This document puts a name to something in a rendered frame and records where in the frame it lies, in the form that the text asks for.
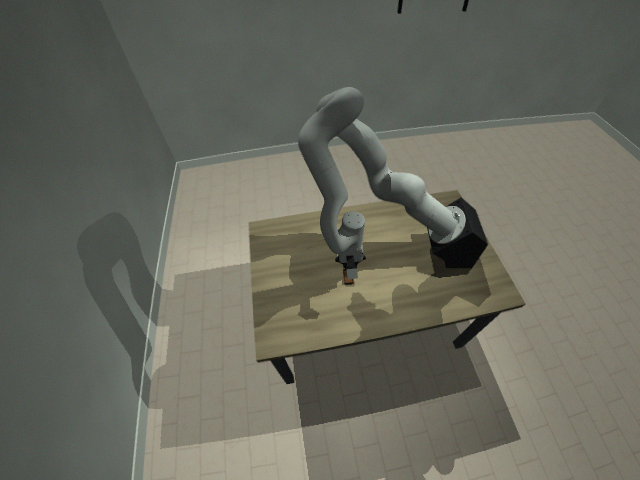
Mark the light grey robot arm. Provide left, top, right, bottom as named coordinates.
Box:
left=298, top=87, right=466, bottom=254

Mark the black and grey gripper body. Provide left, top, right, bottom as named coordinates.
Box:
left=339, top=245, right=363, bottom=263

